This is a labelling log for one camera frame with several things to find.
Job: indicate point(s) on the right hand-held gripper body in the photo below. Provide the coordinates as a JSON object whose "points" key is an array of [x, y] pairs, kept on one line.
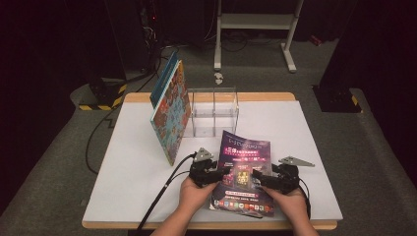
{"points": [[285, 177]]}

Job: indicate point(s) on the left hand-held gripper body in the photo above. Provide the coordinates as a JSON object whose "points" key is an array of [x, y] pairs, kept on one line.
{"points": [[201, 170]]}

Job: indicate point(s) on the purple magazine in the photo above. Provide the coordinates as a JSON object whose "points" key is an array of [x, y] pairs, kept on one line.
{"points": [[246, 154]]}

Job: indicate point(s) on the thick black book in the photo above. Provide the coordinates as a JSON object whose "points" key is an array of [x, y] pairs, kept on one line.
{"points": [[254, 215]]}

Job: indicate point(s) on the clear acrylic book rack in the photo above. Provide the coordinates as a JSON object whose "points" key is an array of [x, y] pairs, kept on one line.
{"points": [[213, 111]]}

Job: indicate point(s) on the teal hardcover picture book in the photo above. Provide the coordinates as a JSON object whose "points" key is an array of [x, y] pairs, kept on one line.
{"points": [[172, 118]]}

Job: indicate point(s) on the dark blue picture book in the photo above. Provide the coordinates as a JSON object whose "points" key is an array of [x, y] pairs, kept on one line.
{"points": [[164, 78]]}

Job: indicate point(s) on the person's right hand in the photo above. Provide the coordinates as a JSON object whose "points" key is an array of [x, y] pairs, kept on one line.
{"points": [[288, 203]]}

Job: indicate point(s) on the person's left hand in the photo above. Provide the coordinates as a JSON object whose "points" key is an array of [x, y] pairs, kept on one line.
{"points": [[196, 200]]}

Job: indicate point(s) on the small white floor object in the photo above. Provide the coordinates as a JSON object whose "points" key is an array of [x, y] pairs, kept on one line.
{"points": [[218, 78]]}

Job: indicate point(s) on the black yellow striped stand base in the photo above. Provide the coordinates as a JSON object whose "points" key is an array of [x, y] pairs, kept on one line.
{"points": [[105, 95]]}

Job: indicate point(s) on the small red floor object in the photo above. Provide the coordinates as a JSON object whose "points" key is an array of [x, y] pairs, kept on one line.
{"points": [[316, 40]]}

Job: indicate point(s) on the dark equipment rack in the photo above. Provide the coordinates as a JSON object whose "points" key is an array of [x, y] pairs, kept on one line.
{"points": [[150, 32]]}

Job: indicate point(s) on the white metal stand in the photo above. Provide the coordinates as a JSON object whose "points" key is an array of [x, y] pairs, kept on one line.
{"points": [[255, 21]]}

